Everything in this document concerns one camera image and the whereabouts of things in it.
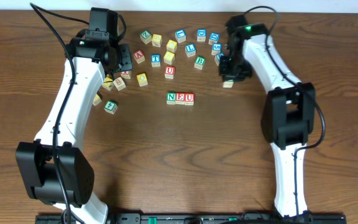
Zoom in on green R block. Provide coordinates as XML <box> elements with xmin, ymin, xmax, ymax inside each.
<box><xmin>223</xmin><ymin>80</ymin><xmax>234</xmax><ymax>88</ymax></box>

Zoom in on red u block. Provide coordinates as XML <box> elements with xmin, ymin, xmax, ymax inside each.
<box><xmin>185</xmin><ymin>93</ymin><xmax>195</xmax><ymax>105</ymax></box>
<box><xmin>164</xmin><ymin>66</ymin><xmax>175</xmax><ymax>79</ymax></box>

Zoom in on green N block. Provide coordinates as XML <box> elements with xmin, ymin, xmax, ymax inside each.
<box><xmin>166</xmin><ymin>92</ymin><xmax>176</xmax><ymax>105</ymax></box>

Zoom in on red E block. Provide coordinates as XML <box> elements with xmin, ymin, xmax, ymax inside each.
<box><xmin>175</xmin><ymin>92</ymin><xmax>185</xmax><ymax>105</ymax></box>

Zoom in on red I block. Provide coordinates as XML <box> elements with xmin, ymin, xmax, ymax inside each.
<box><xmin>120</xmin><ymin>70</ymin><xmax>132</xmax><ymax>80</ymax></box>

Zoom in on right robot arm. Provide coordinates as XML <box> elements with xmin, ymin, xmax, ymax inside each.
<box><xmin>219</xmin><ymin>15</ymin><xmax>315</xmax><ymax>219</ymax></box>

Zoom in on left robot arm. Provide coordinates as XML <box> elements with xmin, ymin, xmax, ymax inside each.
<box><xmin>16</xmin><ymin>7</ymin><xmax>133</xmax><ymax>223</ymax></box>

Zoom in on red A block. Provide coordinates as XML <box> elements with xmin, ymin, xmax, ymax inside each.
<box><xmin>133</xmin><ymin>50</ymin><xmax>145</xmax><ymax>64</ymax></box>

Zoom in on blue P block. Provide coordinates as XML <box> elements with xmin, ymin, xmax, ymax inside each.
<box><xmin>214</xmin><ymin>53</ymin><xmax>224</xmax><ymax>66</ymax></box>

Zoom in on plain wooden picture block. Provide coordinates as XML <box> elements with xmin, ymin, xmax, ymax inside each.
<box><xmin>113</xmin><ymin>77</ymin><xmax>126</xmax><ymax>91</ymax></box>

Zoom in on yellow O block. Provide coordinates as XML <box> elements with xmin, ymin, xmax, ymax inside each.
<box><xmin>137</xmin><ymin>73</ymin><xmax>148</xmax><ymax>86</ymax></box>

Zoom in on blue 5 block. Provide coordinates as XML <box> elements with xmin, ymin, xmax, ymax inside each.
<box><xmin>211</xmin><ymin>43</ymin><xmax>222</xmax><ymax>55</ymax></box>

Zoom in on yellow block beside V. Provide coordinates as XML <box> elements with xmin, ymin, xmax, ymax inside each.
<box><xmin>102</xmin><ymin>77</ymin><xmax>114</xmax><ymax>91</ymax></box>

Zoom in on blue T block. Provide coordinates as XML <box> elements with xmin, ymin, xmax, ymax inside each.
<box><xmin>151</xmin><ymin>54</ymin><xmax>161</xmax><ymax>67</ymax></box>

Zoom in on green Z block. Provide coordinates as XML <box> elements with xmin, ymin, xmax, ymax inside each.
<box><xmin>140</xmin><ymin>30</ymin><xmax>152</xmax><ymax>44</ymax></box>

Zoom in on green B block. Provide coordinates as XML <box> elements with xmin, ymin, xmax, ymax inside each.
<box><xmin>194</xmin><ymin>56</ymin><xmax>206</xmax><ymax>70</ymax></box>

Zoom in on yellow block top row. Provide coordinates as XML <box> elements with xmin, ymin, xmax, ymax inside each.
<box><xmin>152</xmin><ymin>34</ymin><xmax>162</xmax><ymax>47</ymax></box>

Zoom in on yellow S block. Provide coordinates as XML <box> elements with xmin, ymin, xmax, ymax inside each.
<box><xmin>163</xmin><ymin>51</ymin><xmax>175</xmax><ymax>65</ymax></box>

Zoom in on green 4 block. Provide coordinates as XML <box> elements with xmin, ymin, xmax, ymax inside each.
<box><xmin>104</xmin><ymin>101</ymin><xmax>117</xmax><ymax>114</ymax></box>

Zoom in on yellow block far left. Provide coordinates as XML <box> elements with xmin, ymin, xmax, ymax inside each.
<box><xmin>93</xmin><ymin>93</ymin><xmax>102</xmax><ymax>106</ymax></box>

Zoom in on blue L block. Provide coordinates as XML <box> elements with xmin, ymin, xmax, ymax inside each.
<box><xmin>185</xmin><ymin>44</ymin><xmax>196</xmax><ymax>57</ymax></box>

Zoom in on blue D block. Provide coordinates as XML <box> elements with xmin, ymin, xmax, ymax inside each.
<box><xmin>196</xmin><ymin>29</ymin><xmax>206</xmax><ymax>42</ymax></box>

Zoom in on yellow C block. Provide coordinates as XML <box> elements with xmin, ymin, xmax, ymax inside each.
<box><xmin>167</xmin><ymin>40</ymin><xmax>178</xmax><ymax>53</ymax></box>

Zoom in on blue block top row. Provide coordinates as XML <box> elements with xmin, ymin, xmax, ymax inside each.
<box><xmin>175</xmin><ymin>29</ymin><xmax>186</xmax><ymax>43</ymax></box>

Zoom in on right black cable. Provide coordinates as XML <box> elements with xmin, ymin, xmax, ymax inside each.
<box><xmin>243</xmin><ymin>5</ymin><xmax>326</xmax><ymax>218</ymax></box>

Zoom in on black cable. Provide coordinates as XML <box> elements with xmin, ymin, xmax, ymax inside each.
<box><xmin>29</xmin><ymin>2</ymin><xmax>127</xmax><ymax>224</ymax></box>
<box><xmin>243</xmin><ymin>5</ymin><xmax>326</xmax><ymax>218</ymax></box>

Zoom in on left black cable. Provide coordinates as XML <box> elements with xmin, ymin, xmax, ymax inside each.
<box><xmin>29</xmin><ymin>2</ymin><xmax>127</xmax><ymax>224</ymax></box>

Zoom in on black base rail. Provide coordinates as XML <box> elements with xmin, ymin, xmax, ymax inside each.
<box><xmin>35</xmin><ymin>212</ymin><xmax>347</xmax><ymax>224</ymax></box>

